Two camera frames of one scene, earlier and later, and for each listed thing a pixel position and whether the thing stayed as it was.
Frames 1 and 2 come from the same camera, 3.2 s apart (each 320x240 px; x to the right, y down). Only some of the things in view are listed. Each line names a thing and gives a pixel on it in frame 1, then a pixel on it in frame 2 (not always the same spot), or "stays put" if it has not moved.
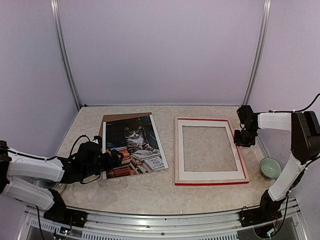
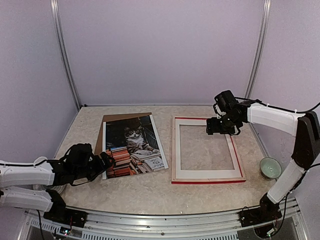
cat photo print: [137, 139] stays put
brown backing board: [112, 117] stays put
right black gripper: [240, 142] to [212, 127]
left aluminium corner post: [55, 6] stays put
